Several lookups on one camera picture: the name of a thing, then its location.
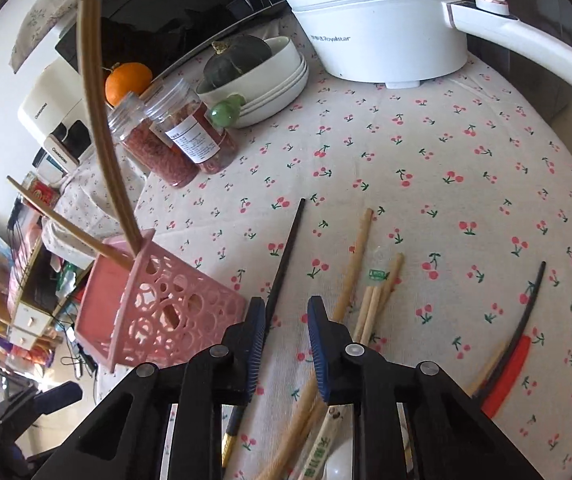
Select light bamboo chopstick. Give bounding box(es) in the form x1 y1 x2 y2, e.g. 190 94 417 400
258 208 374 480

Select black chopstick with gold end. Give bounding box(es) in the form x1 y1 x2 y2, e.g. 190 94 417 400
221 198 307 471

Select pink perforated plastic utensil basket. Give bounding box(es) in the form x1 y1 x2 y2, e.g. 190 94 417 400
74 230 247 370

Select white ceramic soup spoon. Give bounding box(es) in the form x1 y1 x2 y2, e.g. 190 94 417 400
322 436 352 480

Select curved black chopstick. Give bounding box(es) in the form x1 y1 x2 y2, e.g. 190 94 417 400
472 261 546 404

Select thick light wooden chopstick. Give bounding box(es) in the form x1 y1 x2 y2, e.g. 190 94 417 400
77 0 143 257

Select disposable chopsticks pair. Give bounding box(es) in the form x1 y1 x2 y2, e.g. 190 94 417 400
295 252 405 479

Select red plastic chopstick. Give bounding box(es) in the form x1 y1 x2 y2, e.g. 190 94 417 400
481 335 531 418

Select cherry print tablecloth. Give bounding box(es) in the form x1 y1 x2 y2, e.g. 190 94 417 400
40 8 572 480

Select small green jade ornament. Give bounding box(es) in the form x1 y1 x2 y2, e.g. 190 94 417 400
209 93 246 128

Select jar of dried red dates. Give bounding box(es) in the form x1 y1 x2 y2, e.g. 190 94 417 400
142 77 237 174

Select jar of red goji berries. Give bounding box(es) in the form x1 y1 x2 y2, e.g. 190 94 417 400
108 92 199 188

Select stacked white bowls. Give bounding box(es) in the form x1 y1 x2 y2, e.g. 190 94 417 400
196 36 309 129

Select dark green pumpkin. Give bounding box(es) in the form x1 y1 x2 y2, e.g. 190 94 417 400
204 35 272 88

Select orange tangerine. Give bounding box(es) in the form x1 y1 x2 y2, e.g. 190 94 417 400
104 62 152 107

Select white air fryer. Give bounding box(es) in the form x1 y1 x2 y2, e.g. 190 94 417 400
17 58 93 185

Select white electric cooking pot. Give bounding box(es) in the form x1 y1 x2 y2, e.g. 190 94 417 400
286 0 572 89

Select black microwave oven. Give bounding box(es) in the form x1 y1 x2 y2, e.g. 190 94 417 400
54 0 290 92

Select grey refrigerator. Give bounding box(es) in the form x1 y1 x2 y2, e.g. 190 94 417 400
467 0 572 122

